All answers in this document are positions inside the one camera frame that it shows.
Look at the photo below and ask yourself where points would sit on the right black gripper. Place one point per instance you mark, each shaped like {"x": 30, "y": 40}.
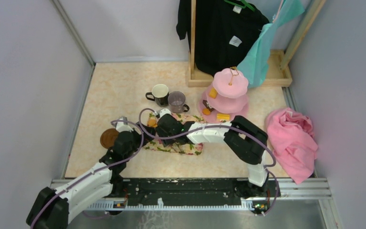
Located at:
{"x": 168, "y": 141}

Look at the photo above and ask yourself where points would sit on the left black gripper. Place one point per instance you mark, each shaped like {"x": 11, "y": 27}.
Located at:
{"x": 150, "y": 130}

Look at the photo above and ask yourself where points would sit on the orange flower-shaped cookie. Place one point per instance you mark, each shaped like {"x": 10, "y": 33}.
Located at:
{"x": 206, "y": 111}

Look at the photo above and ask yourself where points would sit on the chocolate triangle cake slice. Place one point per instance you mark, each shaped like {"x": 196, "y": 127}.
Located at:
{"x": 206, "y": 104}

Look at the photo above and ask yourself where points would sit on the yellow layered cake slice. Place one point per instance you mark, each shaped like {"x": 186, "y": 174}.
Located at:
{"x": 221, "y": 117}

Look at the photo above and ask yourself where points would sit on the yellow rectangular biscuit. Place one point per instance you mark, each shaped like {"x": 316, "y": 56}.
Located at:
{"x": 212, "y": 93}

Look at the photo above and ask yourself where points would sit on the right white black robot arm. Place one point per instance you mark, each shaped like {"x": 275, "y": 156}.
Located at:
{"x": 244, "y": 138}

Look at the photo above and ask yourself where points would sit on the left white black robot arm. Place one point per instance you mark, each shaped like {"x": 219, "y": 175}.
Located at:
{"x": 55, "y": 208}

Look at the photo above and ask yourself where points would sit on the round orange cookie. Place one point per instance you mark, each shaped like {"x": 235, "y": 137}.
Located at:
{"x": 152, "y": 123}

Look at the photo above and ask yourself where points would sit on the floral rectangular tray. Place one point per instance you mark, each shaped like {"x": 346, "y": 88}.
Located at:
{"x": 186, "y": 149}

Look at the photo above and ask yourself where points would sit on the black mug white inside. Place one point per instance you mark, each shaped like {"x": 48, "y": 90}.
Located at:
{"x": 159, "y": 94}

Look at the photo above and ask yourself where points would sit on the brown round coaster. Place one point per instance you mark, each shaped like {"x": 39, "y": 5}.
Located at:
{"x": 108, "y": 137}

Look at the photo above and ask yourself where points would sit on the pink three-tier cake stand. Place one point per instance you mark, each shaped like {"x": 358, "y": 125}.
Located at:
{"x": 232, "y": 98}

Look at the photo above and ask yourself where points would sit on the teal garment hanging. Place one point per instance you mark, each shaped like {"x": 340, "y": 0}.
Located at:
{"x": 255, "y": 66}

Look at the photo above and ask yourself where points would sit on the black t-shirt on hanger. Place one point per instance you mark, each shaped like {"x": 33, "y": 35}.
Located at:
{"x": 224, "y": 34}

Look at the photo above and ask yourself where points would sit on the wooden clothes rack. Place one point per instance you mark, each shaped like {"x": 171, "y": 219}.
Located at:
{"x": 278, "y": 73}

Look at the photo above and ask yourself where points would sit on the pink crumpled towel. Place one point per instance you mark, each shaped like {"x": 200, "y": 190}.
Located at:
{"x": 291, "y": 135}

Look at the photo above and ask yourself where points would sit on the green clothes hanger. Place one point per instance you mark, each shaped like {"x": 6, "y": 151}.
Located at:
{"x": 243, "y": 4}

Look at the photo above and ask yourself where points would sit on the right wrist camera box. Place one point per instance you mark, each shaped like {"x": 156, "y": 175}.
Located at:
{"x": 163, "y": 112}

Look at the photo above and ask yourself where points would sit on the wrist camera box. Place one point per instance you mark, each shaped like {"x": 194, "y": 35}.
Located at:
{"x": 163, "y": 112}
{"x": 122, "y": 124}

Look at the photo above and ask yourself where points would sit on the grey mug black handle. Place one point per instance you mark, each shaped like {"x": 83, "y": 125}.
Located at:
{"x": 177, "y": 102}

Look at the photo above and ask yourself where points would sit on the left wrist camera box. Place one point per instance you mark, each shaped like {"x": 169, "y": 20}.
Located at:
{"x": 122, "y": 124}

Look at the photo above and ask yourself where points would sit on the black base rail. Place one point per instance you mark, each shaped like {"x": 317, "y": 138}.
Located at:
{"x": 208, "y": 194}

